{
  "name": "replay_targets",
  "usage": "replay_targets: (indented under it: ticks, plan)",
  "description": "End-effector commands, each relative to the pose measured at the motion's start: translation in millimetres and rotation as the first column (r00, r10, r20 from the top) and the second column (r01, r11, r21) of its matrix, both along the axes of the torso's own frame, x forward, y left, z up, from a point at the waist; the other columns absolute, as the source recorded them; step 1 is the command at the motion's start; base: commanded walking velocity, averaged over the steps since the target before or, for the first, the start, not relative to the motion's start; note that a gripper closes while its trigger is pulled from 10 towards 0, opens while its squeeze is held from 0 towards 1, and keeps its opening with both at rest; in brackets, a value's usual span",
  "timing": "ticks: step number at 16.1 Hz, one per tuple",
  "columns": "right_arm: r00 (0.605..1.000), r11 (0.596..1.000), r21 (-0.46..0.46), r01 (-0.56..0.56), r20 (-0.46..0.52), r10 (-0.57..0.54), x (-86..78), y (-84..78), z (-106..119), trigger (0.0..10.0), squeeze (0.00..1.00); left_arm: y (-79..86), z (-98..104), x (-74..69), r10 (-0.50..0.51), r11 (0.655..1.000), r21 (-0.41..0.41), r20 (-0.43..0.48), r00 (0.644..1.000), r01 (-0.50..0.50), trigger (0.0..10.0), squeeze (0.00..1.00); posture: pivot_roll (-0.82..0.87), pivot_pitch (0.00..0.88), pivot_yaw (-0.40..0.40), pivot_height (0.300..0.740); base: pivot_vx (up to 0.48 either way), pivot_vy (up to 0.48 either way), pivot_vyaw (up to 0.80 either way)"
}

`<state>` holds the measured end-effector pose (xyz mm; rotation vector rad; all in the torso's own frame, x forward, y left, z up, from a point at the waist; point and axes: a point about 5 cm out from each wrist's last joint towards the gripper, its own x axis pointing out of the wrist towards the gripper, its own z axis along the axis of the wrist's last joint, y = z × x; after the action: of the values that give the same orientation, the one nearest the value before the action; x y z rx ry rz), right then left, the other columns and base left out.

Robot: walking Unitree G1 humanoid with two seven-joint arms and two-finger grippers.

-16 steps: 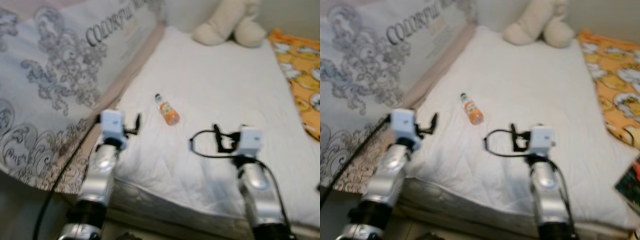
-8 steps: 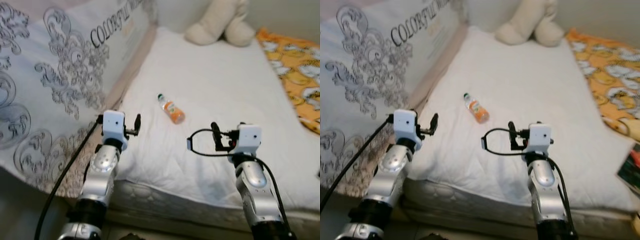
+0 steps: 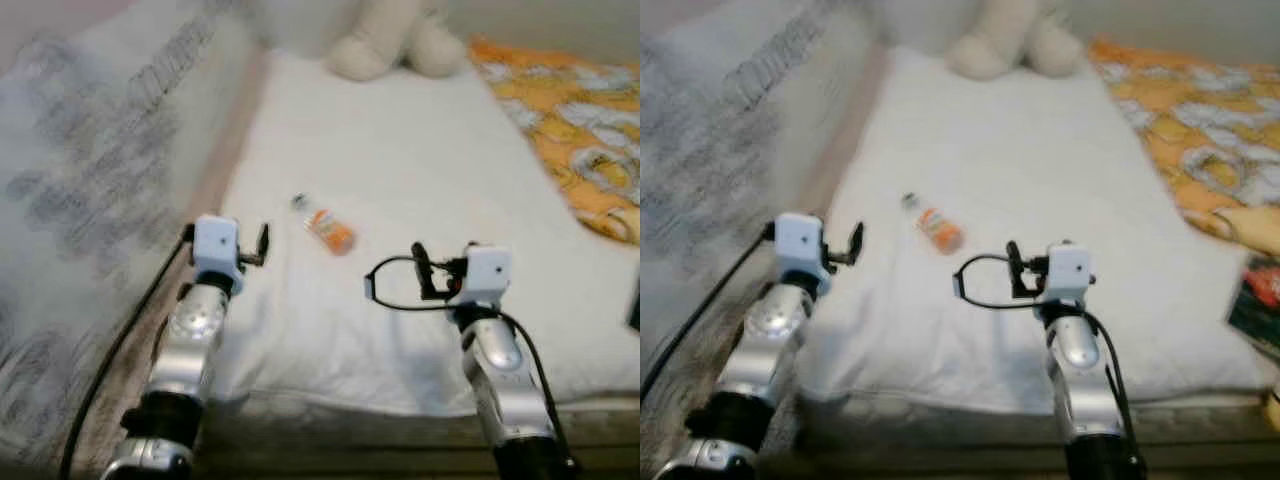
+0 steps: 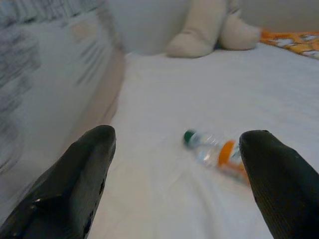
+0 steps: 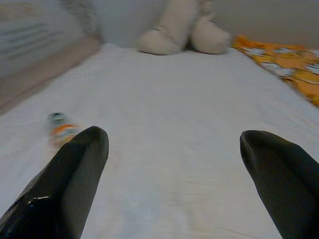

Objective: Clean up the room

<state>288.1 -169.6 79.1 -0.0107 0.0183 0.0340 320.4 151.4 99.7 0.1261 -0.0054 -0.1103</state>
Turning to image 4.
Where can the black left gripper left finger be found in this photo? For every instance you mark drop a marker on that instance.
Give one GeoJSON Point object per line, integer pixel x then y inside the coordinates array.
{"type": "Point", "coordinates": [62, 186]}

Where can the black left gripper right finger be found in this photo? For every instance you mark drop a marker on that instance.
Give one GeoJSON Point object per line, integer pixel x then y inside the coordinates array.
{"type": "Point", "coordinates": [286, 186]}

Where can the yellow cartoon print quilt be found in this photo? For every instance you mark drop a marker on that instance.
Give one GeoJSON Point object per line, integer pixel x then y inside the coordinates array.
{"type": "Point", "coordinates": [294, 41]}

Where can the clear plastic bottle green cap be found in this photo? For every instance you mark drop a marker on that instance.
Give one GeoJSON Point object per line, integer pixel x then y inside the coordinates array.
{"type": "Point", "coordinates": [207, 152]}

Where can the grey patterned white blanket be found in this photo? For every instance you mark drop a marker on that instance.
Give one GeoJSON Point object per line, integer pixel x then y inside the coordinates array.
{"type": "Point", "coordinates": [25, 62]}

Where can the white mattress bed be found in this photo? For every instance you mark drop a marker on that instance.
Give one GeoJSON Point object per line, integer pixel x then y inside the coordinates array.
{"type": "Point", "coordinates": [187, 99]}

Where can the white plush toy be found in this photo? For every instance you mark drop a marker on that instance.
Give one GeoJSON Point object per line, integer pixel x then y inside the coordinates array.
{"type": "Point", "coordinates": [199, 32]}

